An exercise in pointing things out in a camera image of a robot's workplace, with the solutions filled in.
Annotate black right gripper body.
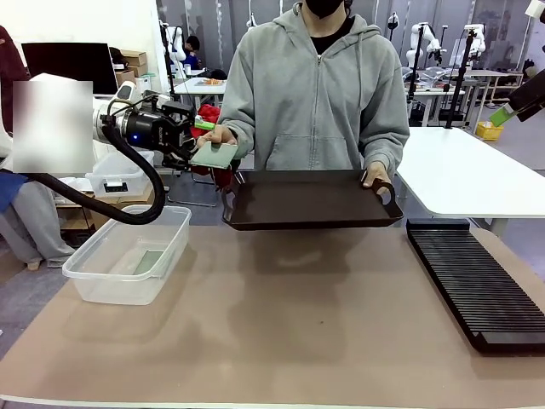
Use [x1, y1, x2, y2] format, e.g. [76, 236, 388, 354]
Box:
[508, 70, 545, 124]

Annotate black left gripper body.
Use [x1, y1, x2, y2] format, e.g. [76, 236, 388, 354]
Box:
[121, 109, 178, 153]

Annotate small green perforated PCB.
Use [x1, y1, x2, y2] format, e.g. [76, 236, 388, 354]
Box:
[190, 142, 238, 168]

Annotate large green perforated PCB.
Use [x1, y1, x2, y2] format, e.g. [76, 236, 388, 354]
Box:
[135, 250, 165, 277]

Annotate dark brown plastic tray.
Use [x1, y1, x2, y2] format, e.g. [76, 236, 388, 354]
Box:
[221, 169, 404, 232]

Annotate person's left forearm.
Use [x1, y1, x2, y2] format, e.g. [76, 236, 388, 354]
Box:
[359, 123, 410, 174]

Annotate person's right forearm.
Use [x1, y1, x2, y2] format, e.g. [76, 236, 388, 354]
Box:
[216, 112, 256, 161]

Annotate person's right hand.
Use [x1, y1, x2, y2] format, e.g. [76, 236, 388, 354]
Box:
[198, 125, 239, 148]

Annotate person's left hand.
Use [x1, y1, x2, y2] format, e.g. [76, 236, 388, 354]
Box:
[360, 164, 393, 191]

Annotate yellow plastic bin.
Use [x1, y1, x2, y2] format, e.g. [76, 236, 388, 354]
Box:
[475, 121, 504, 141]

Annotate red cloth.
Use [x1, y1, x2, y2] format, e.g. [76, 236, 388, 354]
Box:
[196, 104, 234, 191]

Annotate small white background table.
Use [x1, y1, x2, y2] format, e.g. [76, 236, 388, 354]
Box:
[173, 76, 227, 97]

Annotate black tripod stand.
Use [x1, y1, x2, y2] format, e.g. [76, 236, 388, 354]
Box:
[407, 23, 427, 103]
[445, 29, 478, 130]

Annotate white latched storage bin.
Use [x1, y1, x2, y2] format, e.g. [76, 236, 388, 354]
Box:
[84, 149, 155, 198]

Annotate small cardboard box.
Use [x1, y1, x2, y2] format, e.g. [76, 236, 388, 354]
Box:
[120, 49, 148, 68]
[114, 67, 137, 89]

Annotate large white table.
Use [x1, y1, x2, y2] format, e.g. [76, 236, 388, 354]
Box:
[393, 126, 545, 239]

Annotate seated person in background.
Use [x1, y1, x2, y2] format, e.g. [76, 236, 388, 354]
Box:
[185, 36, 205, 69]

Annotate black computer monitor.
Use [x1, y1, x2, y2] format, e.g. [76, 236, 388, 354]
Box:
[20, 42, 119, 95]

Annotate person in grey hoodie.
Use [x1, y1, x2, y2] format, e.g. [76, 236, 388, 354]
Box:
[215, 0, 410, 191]

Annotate clear plastic box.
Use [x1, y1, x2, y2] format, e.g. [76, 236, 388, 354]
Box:
[62, 204, 192, 307]

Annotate bystander in grey trousers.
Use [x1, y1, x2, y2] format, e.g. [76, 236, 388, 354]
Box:
[0, 25, 95, 272]

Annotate black slotted PCB rack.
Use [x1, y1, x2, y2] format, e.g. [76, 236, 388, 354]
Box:
[405, 217, 545, 355]

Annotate black face mask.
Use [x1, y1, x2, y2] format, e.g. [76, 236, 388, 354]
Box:
[304, 0, 345, 20]

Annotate metal frame chair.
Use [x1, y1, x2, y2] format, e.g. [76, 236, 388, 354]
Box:
[166, 170, 219, 209]

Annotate thick black cable hose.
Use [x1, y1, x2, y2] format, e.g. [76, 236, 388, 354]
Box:
[25, 121, 167, 225]

